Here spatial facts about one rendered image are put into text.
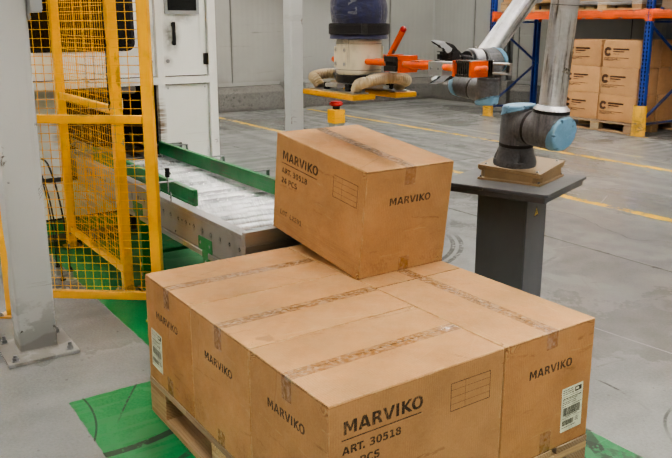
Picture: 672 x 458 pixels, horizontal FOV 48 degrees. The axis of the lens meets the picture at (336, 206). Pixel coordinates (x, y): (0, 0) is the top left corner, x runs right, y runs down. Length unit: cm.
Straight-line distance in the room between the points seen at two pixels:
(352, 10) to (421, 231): 84
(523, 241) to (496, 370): 128
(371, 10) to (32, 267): 183
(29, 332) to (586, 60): 897
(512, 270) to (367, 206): 106
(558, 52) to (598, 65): 786
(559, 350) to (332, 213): 93
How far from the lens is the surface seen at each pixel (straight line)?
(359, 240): 265
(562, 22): 323
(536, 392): 239
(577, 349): 248
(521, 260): 344
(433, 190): 279
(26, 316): 362
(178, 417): 295
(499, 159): 342
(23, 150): 345
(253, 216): 364
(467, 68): 240
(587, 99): 1120
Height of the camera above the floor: 143
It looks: 14 degrees down
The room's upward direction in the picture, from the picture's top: straight up
